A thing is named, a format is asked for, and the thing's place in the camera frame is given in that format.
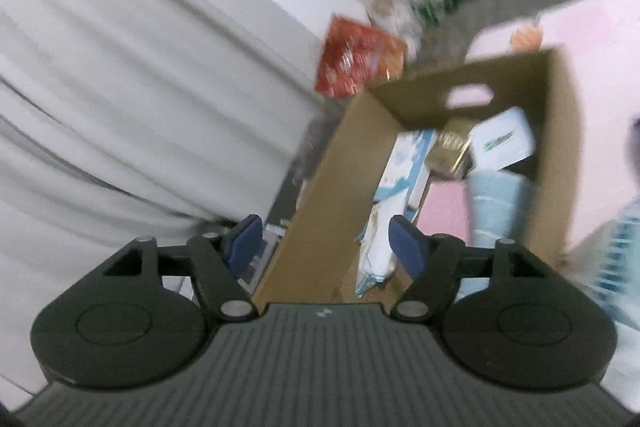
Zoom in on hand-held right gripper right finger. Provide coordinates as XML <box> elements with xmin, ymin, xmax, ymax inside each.
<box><xmin>389</xmin><ymin>215</ymin><xmax>577</xmax><ymax>321</ymax></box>

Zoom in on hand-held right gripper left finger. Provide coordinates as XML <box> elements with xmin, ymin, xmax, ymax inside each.
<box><xmin>67</xmin><ymin>214</ymin><xmax>264</xmax><ymax>321</ymax></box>

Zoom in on cardboard box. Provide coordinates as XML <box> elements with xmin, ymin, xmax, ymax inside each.
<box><xmin>252</xmin><ymin>48</ymin><xmax>582</xmax><ymax>306</ymax></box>

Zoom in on light blue towel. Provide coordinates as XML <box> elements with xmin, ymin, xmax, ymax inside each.
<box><xmin>457</xmin><ymin>171</ymin><xmax>539</xmax><ymax>300</ymax></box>

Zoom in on white and blue packet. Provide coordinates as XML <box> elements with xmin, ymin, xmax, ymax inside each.
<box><xmin>355</xmin><ymin>129</ymin><xmax>437</xmax><ymax>299</ymax></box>

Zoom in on gold packet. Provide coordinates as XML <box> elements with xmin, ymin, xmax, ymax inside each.
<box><xmin>426</xmin><ymin>117</ymin><xmax>482</xmax><ymax>180</ymax></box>

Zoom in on white packet with green print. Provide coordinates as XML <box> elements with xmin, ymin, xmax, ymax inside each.
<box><xmin>467</xmin><ymin>107</ymin><xmax>537</xmax><ymax>174</ymax></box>

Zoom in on red snack bag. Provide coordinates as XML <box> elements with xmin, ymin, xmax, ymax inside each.
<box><xmin>315</xmin><ymin>16</ymin><xmax>409</xmax><ymax>99</ymax></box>

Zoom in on white pleated curtain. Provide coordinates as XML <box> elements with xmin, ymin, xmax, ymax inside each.
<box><xmin>0</xmin><ymin>0</ymin><xmax>358</xmax><ymax>395</ymax></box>

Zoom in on blue striped white cloth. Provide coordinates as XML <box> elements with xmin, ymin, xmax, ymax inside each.
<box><xmin>585</xmin><ymin>202</ymin><xmax>640</xmax><ymax>324</ymax></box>

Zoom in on green bottles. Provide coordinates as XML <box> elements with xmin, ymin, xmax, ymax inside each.
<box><xmin>412</xmin><ymin>0</ymin><xmax>445</xmax><ymax>28</ymax></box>

